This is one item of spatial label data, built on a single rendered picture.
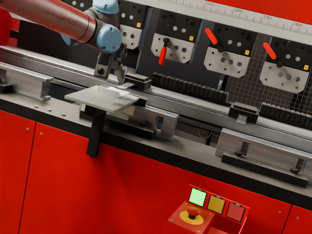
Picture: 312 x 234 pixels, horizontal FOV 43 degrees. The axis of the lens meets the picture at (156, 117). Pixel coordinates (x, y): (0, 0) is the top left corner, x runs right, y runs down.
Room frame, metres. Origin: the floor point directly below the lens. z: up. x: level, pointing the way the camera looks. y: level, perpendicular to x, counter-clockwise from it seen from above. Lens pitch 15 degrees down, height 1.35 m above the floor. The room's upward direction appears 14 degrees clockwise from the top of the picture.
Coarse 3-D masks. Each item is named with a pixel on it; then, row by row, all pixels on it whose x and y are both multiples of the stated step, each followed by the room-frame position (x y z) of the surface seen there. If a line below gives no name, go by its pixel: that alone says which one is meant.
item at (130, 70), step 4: (128, 52) 1.51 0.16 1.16; (132, 52) 1.51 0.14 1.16; (136, 52) 1.50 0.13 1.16; (140, 52) 1.52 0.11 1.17; (128, 56) 1.51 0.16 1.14; (132, 56) 1.51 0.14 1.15; (136, 56) 1.50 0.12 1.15; (124, 60) 1.51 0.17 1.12; (128, 60) 1.51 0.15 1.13; (132, 60) 1.51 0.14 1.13; (136, 60) 1.50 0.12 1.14; (124, 64) 1.51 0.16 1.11; (128, 64) 1.51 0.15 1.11; (132, 64) 1.50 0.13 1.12; (136, 64) 1.50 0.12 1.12; (128, 68) 1.52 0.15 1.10; (132, 68) 1.51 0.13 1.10; (136, 68) 1.51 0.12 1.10; (128, 72) 1.52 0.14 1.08; (132, 72) 1.51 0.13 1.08
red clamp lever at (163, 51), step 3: (165, 39) 1.41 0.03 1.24; (168, 39) 1.41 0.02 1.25; (165, 42) 1.41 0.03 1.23; (168, 42) 1.43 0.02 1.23; (165, 45) 1.41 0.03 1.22; (162, 48) 1.41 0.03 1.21; (165, 48) 1.41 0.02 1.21; (162, 51) 1.41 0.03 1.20; (165, 51) 1.41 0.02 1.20; (162, 54) 1.41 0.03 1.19; (165, 54) 1.42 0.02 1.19; (162, 57) 1.41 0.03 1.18; (159, 60) 1.41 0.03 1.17; (162, 60) 1.41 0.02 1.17; (159, 63) 1.41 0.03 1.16; (162, 63) 1.42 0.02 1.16
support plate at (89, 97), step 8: (88, 88) 1.44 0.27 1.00; (96, 88) 1.47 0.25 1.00; (72, 96) 1.28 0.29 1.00; (80, 96) 1.30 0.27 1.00; (88, 96) 1.33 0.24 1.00; (96, 96) 1.35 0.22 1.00; (104, 96) 1.38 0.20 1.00; (128, 96) 1.47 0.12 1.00; (88, 104) 1.25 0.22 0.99; (96, 104) 1.25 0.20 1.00; (104, 104) 1.27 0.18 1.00; (112, 104) 1.30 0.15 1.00; (120, 104) 1.32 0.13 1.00; (128, 104) 1.37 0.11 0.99; (112, 112) 1.23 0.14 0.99
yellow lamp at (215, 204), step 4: (212, 196) 1.13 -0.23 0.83; (212, 200) 1.13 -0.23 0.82; (216, 200) 1.13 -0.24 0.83; (220, 200) 1.13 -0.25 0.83; (208, 204) 1.14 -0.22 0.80; (212, 204) 1.13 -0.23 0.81; (216, 204) 1.13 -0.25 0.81; (220, 204) 1.12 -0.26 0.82; (208, 208) 1.13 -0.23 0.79; (212, 208) 1.13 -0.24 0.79; (216, 208) 1.13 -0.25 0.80; (220, 208) 1.12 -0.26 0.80; (220, 212) 1.12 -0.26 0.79
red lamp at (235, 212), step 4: (232, 204) 1.11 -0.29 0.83; (228, 208) 1.11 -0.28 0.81; (232, 208) 1.11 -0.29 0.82; (236, 208) 1.11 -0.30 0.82; (240, 208) 1.10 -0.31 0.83; (228, 212) 1.11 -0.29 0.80; (232, 212) 1.11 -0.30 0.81; (236, 212) 1.11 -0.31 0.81; (240, 212) 1.10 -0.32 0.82; (228, 216) 1.11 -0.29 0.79; (232, 216) 1.11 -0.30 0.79; (236, 216) 1.10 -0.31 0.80; (240, 216) 1.10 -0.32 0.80; (240, 220) 1.10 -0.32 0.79
